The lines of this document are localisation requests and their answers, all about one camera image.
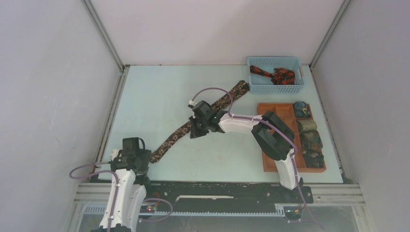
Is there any brown floral tie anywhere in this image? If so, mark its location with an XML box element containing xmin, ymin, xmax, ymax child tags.
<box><xmin>150</xmin><ymin>80</ymin><xmax>249</xmax><ymax>163</ymax></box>

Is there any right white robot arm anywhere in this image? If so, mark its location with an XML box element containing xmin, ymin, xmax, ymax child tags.
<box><xmin>188</xmin><ymin>101</ymin><xmax>302</xmax><ymax>202</ymax></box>

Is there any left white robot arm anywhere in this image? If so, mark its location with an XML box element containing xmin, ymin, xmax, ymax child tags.
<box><xmin>94</xmin><ymin>137</ymin><xmax>153</xmax><ymax>232</ymax></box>

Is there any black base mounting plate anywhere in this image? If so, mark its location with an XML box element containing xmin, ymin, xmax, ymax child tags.
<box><xmin>146</xmin><ymin>181</ymin><xmax>313</xmax><ymax>213</ymax></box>

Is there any blue plastic basket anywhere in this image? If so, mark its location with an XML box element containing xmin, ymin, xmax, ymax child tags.
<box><xmin>247</xmin><ymin>57</ymin><xmax>305</xmax><ymax>94</ymax></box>

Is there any wooden compartment tray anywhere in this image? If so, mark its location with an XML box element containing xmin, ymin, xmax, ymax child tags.
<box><xmin>257</xmin><ymin>103</ymin><xmax>326</xmax><ymax>173</ymax></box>

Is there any red black patterned tie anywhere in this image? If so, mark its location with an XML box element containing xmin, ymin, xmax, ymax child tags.
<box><xmin>249</xmin><ymin>65</ymin><xmax>295</xmax><ymax>85</ymax></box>

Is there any blue rolled tie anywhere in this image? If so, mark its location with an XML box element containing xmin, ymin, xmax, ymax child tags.
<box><xmin>293</xmin><ymin>101</ymin><xmax>312</xmax><ymax>118</ymax></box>

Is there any olive rolled tie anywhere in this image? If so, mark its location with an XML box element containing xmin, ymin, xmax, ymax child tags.
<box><xmin>296</xmin><ymin>119</ymin><xmax>318</xmax><ymax>133</ymax></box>

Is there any green camo rolled tie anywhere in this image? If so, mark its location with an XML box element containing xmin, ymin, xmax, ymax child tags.
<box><xmin>300</xmin><ymin>131</ymin><xmax>323</xmax><ymax>150</ymax></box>

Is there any dark camo rolled tie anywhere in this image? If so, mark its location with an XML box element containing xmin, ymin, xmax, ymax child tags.
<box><xmin>302</xmin><ymin>149</ymin><xmax>324</xmax><ymax>168</ymax></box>

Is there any aluminium frame rail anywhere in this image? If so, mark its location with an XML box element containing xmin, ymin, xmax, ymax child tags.
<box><xmin>74</xmin><ymin>183</ymin><xmax>365</xmax><ymax>206</ymax></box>

